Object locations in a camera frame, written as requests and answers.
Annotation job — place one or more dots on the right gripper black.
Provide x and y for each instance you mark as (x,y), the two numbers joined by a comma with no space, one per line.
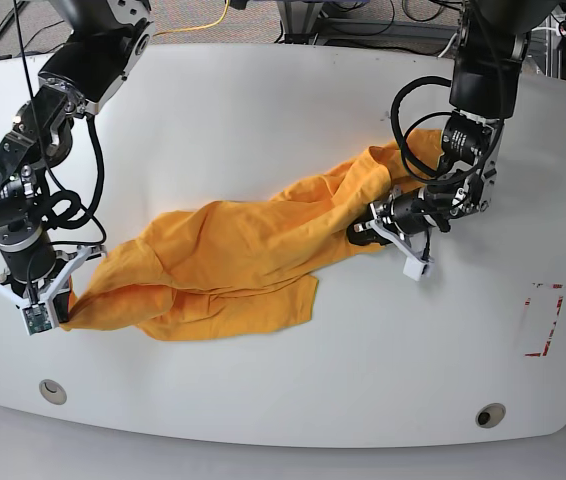
(35,262)

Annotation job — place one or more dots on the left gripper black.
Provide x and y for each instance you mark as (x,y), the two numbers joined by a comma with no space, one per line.
(409,214)

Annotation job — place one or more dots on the orange t-shirt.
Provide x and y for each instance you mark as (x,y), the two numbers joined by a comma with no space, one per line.
(236,268)

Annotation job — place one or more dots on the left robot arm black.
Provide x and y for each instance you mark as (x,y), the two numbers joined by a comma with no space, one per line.
(494,37)

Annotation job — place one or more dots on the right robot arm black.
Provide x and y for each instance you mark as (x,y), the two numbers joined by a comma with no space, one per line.
(107,40)

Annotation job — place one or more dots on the left table grommet hole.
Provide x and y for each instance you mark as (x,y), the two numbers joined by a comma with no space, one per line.
(52,392)

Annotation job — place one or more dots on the table grommet hole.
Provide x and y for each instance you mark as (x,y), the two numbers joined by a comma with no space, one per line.
(52,392)
(490,415)

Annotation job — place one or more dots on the red tape rectangle marking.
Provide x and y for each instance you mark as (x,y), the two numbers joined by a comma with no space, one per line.
(542,311)

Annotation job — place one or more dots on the right table grommet hole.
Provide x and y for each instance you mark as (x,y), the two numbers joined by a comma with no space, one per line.
(490,415)

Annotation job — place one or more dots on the aluminium frame rail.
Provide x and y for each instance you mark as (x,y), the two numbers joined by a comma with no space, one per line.
(408,26)

